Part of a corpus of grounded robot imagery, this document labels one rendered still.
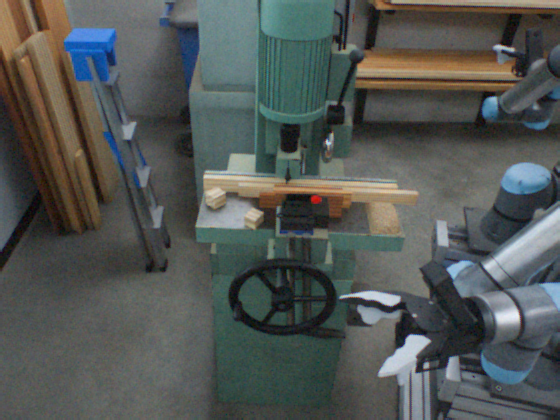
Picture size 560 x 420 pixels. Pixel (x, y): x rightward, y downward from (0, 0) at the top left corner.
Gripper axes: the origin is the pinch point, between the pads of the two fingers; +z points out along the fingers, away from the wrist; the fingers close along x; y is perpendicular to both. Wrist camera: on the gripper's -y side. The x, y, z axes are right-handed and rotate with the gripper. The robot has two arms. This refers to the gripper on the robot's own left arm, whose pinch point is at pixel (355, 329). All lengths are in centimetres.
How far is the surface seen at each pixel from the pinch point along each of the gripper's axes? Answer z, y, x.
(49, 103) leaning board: 76, 22, 190
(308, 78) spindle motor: -12, -18, 67
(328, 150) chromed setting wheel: -24, 9, 83
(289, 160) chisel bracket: -9, 7, 74
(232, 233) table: 8, 26, 69
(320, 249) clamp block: -13, 24, 53
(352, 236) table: -25, 27, 60
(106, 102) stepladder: 46, 10, 150
